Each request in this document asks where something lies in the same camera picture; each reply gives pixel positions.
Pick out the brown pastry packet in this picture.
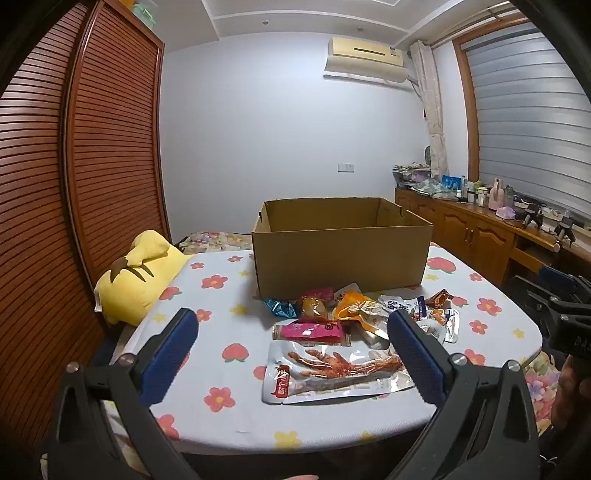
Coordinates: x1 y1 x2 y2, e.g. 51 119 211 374
298 287 335 323

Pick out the brown cardboard box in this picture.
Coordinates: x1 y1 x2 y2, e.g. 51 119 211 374
252 198 434 298

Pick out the green plastic bag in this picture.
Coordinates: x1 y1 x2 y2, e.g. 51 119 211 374
411 179 446 197

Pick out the pink bottle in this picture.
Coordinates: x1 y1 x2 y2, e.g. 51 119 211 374
488 178 506 212

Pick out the small black tripod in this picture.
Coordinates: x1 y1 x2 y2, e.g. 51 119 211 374
553 218 575 252
522 203 546 229

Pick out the grey window blind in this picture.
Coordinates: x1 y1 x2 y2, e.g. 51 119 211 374
464 21 591 217

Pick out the pink snack packet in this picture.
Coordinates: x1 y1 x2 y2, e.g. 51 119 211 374
272 320 352 346

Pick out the teal candy wrapper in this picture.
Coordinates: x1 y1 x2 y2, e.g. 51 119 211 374
263 296 300 320

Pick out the dark floral quilt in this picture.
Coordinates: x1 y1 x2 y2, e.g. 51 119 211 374
173 231 254 254

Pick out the yellow plush toy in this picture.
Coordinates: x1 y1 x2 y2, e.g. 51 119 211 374
93 229 195 324

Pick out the brown slatted wardrobe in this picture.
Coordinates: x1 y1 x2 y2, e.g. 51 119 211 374
0 0 167 462

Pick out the wall air conditioner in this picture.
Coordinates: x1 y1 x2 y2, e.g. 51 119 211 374
323 37 411 84

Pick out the white blue snack packet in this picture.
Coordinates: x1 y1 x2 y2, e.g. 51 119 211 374
379 295 428 324

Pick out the beige patterned curtain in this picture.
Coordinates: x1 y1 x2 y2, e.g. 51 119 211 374
410 41 450 181

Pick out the orange snack packet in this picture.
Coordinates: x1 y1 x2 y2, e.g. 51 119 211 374
333 288 384 324

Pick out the small brown snack packet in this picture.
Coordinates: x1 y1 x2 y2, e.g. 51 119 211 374
425 289 455 310

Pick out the green storage box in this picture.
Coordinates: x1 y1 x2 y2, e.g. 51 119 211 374
131 0 158 26

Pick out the white floral bed sheet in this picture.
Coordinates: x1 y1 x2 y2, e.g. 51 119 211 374
99 242 543 462

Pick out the person's right hand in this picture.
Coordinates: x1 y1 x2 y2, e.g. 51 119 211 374
553 355 585 430

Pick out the long wooden cabinet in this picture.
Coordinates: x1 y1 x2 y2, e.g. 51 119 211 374
394 187 591 287

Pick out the group of small bottles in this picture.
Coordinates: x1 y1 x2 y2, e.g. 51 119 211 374
462 180 490 204

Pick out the silver chicken feet snack packet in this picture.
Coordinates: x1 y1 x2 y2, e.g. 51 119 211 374
262 339 416 406

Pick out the clear cream snack packet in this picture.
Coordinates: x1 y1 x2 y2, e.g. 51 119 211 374
360 318 393 352

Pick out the person's dark clothing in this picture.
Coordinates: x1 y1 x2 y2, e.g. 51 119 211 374
538 429 591 480

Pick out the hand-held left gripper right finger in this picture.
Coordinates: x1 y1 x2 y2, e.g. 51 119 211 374
387 310 541 480

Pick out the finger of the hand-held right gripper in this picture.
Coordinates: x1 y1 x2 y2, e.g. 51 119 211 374
507 275 561 324
539 268 591 301

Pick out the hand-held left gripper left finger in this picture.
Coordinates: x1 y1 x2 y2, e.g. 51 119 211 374
44 308 199 480

